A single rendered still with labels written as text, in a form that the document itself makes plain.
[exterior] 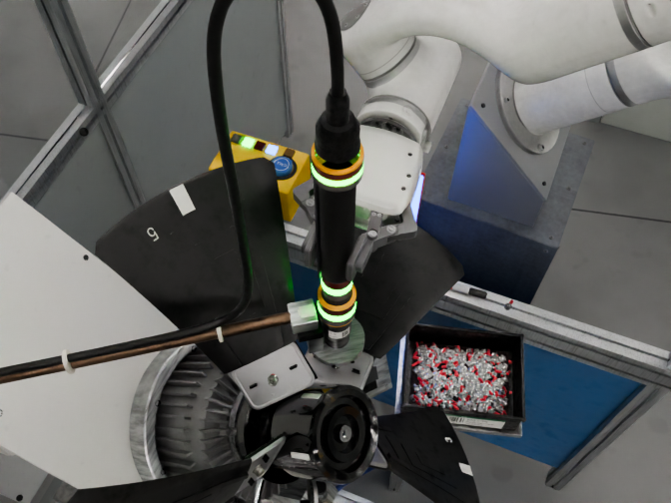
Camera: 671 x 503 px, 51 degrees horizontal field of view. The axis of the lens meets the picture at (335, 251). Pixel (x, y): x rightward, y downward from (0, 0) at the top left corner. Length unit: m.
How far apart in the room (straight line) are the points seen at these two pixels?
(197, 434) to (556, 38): 0.64
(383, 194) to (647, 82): 0.60
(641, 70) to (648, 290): 1.46
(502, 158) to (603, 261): 1.34
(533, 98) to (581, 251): 1.35
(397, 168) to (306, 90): 2.20
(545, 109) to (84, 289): 0.80
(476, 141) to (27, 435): 0.85
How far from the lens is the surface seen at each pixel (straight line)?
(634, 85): 1.22
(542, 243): 1.41
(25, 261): 0.96
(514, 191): 1.35
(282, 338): 0.85
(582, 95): 1.25
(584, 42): 0.72
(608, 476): 2.27
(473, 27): 0.74
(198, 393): 0.97
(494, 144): 1.27
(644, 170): 2.89
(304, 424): 0.85
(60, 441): 0.98
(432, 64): 0.83
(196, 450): 0.96
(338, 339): 0.84
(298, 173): 1.27
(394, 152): 0.75
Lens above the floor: 2.07
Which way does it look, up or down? 58 degrees down
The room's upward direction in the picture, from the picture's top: straight up
